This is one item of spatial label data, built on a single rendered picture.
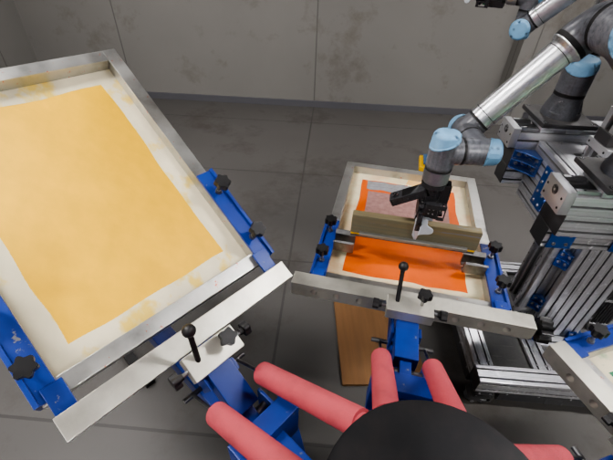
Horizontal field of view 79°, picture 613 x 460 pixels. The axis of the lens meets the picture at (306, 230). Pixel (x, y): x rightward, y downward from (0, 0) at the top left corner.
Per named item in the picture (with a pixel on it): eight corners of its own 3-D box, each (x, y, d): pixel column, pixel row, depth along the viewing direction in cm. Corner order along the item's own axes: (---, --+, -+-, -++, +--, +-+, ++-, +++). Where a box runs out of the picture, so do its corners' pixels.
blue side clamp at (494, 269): (474, 256, 137) (481, 241, 133) (489, 257, 137) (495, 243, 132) (485, 320, 115) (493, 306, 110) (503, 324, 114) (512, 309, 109)
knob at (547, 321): (518, 323, 109) (528, 308, 105) (538, 328, 108) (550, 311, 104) (524, 345, 104) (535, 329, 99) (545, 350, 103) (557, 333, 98)
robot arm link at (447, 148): (470, 139, 97) (437, 138, 97) (458, 175, 104) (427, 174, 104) (461, 126, 103) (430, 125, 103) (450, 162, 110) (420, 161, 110)
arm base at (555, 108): (568, 109, 167) (579, 86, 160) (586, 122, 155) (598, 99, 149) (534, 107, 167) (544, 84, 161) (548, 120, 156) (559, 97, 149)
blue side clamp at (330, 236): (326, 230, 146) (327, 216, 142) (338, 233, 145) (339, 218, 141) (308, 287, 123) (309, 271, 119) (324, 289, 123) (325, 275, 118)
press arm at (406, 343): (394, 314, 109) (397, 302, 106) (415, 318, 108) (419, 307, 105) (390, 366, 96) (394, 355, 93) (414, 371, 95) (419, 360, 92)
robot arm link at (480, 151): (493, 128, 107) (455, 127, 107) (509, 145, 98) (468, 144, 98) (484, 152, 112) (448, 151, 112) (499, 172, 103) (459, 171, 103)
